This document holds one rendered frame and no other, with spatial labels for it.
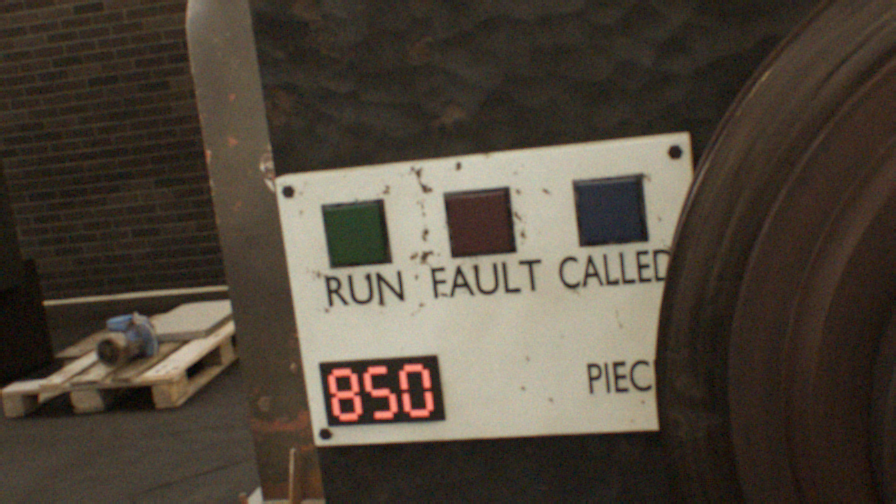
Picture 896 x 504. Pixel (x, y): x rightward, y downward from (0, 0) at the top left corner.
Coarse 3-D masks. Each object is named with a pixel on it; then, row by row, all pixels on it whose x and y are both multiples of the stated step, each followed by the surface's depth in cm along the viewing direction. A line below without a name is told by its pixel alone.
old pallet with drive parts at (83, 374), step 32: (64, 352) 543; (160, 352) 517; (192, 352) 508; (224, 352) 532; (32, 384) 498; (64, 384) 490; (96, 384) 484; (128, 384) 481; (160, 384) 480; (192, 384) 503
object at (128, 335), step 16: (112, 320) 499; (128, 320) 500; (144, 320) 515; (112, 336) 490; (128, 336) 496; (144, 336) 508; (96, 352) 491; (112, 352) 490; (128, 352) 493; (144, 352) 512
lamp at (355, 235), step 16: (336, 208) 73; (352, 208) 72; (368, 208) 72; (336, 224) 73; (352, 224) 72; (368, 224) 72; (336, 240) 73; (352, 240) 73; (368, 240) 72; (336, 256) 73; (352, 256) 73; (368, 256) 73; (384, 256) 72
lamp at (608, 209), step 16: (592, 192) 69; (608, 192) 69; (624, 192) 68; (592, 208) 69; (608, 208) 69; (624, 208) 69; (592, 224) 69; (608, 224) 69; (624, 224) 69; (640, 224) 69; (592, 240) 69; (608, 240) 69
